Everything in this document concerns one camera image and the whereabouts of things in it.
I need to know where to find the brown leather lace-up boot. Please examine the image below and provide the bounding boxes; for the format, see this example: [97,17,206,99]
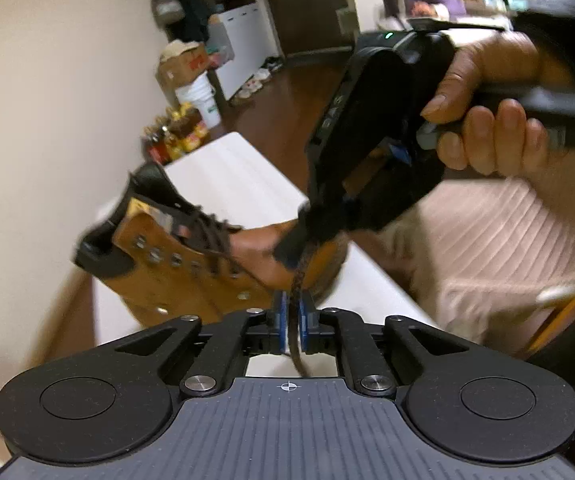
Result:
[72,160,351,326]

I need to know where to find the dark brown shoelace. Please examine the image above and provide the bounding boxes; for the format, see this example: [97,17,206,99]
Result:
[174,209,336,368]

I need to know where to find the person's right hand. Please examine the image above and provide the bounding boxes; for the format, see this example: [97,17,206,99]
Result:
[419,29,575,176]

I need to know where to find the bottles and snack packs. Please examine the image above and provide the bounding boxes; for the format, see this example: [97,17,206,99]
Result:
[141,102,209,166]

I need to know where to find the white plastic bucket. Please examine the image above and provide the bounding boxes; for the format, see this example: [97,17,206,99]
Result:
[174,72,222,129]

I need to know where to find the cardboard box with clutter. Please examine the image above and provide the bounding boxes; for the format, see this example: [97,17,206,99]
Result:
[156,39,210,103]

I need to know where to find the white cabinet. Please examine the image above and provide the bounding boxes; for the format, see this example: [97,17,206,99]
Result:
[214,0,281,101]

